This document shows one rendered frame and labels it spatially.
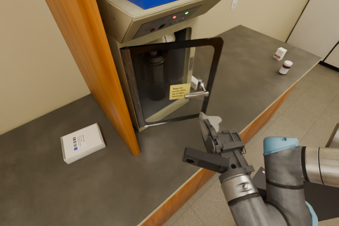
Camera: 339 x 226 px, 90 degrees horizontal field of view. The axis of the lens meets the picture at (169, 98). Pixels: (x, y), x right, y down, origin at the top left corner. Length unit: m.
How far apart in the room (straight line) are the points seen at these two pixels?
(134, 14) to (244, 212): 0.45
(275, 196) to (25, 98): 1.04
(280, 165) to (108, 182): 0.58
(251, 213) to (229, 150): 0.14
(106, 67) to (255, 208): 0.43
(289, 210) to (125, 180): 0.53
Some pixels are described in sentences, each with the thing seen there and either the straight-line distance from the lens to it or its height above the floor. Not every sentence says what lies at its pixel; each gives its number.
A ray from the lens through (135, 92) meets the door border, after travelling 0.60.
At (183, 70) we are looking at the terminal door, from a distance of 0.58.
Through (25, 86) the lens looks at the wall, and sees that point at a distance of 1.01.
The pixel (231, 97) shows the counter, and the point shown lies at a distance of 1.02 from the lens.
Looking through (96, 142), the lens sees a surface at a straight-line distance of 0.81.
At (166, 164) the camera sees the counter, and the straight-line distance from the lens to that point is 0.75.
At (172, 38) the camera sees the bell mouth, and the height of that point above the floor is 1.33.
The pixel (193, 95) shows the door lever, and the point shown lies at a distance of 0.60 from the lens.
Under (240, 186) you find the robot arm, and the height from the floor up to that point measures 1.23.
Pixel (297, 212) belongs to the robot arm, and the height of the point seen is 1.21.
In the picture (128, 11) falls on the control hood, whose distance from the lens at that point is 0.38.
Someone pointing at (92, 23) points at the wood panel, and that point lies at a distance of 0.36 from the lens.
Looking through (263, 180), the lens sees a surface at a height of 0.01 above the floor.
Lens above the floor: 1.64
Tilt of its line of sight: 48 degrees down
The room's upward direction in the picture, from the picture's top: straight up
